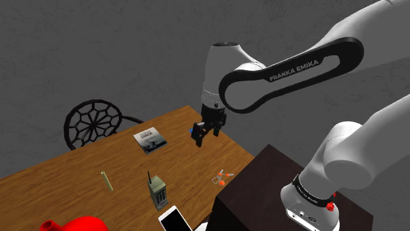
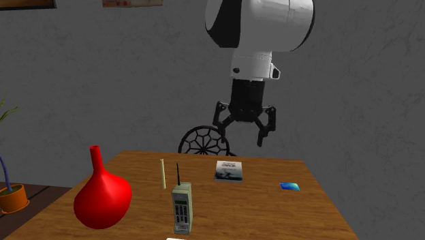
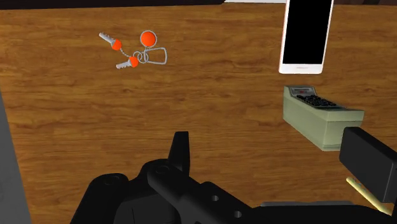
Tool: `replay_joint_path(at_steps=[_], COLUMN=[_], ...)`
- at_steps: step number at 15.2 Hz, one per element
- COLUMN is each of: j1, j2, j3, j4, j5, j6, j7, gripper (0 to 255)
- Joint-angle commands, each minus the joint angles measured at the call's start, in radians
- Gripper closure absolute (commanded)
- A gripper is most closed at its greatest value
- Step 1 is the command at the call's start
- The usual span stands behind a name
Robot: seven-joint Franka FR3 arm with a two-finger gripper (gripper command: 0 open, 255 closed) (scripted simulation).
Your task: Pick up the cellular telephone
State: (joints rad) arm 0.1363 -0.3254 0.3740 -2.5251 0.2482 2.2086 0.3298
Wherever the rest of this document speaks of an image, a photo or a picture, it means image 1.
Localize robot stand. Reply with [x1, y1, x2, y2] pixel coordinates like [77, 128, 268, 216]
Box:
[204, 144, 375, 231]

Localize white smartphone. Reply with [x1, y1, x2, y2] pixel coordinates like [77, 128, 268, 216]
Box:
[158, 205, 193, 231]

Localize grey book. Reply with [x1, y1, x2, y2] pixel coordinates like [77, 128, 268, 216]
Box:
[133, 127, 168, 156]

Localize red vase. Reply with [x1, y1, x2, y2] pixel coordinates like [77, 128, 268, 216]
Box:
[39, 216, 109, 231]

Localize olive green walkie-talkie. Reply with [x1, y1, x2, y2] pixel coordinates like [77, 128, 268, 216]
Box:
[147, 171, 169, 212]

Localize orange key ring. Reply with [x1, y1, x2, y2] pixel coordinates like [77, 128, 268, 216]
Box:
[212, 169, 235, 186]

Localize wooden table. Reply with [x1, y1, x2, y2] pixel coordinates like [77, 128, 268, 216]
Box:
[0, 105, 255, 231]

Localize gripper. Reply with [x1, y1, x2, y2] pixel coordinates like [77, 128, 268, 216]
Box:
[191, 104, 227, 148]

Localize olive green stick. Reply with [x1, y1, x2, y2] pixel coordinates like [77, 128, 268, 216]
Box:
[101, 171, 114, 192]

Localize black wire chair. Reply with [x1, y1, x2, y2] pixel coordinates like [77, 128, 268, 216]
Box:
[63, 98, 145, 151]

